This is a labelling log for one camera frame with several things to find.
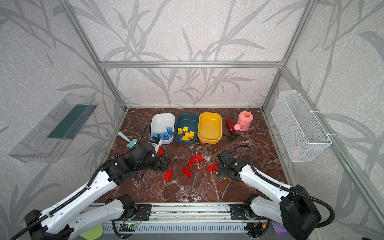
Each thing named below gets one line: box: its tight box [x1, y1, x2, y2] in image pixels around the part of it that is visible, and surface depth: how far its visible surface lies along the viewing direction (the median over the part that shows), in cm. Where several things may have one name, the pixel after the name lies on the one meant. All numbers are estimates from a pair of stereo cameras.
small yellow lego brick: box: [188, 131, 195, 139], surface depth 104 cm
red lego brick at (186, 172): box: [181, 166, 193, 179], surface depth 88 cm
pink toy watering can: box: [234, 111, 254, 132], surface depth 103 cm
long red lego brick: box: [163, 169, 173, 182], surface depth 86 cm
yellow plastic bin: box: [197, 112, 222, 144], surface depth 109 cm
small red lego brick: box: [196, 153, 203, 163], surface depth 92 cm
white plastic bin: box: [150, 113, 175, 145], surface depth 110 cm
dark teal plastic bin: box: [173, 113, 199, 145], surface depth 108 cm
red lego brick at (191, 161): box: [187, 156, 196, 168], surface depth 91 cm
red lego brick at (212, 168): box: [207, 164, 219, 172], surface depth 89 cm
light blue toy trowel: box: [117, 131, 138, 148], surface depth 103 cm
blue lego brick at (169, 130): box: [166, 126, 173, 135], surface depth 104 cm
